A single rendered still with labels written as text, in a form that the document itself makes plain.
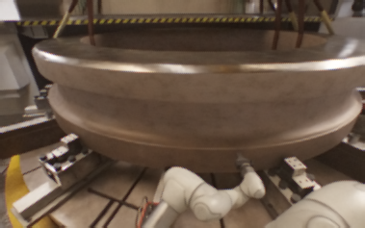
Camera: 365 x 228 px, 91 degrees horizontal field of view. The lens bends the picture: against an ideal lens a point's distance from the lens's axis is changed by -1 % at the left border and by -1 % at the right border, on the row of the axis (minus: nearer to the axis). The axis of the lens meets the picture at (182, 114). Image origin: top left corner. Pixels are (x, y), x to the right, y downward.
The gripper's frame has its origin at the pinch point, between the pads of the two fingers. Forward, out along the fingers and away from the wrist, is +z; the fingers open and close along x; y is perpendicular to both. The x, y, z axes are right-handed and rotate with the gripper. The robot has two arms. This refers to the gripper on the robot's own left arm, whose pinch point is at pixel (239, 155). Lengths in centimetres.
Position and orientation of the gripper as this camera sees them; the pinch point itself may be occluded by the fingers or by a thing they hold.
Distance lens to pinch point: 158.0
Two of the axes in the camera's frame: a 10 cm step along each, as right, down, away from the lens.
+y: -0.1, -8.8, -4.7
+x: -10.0, 0.4, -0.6
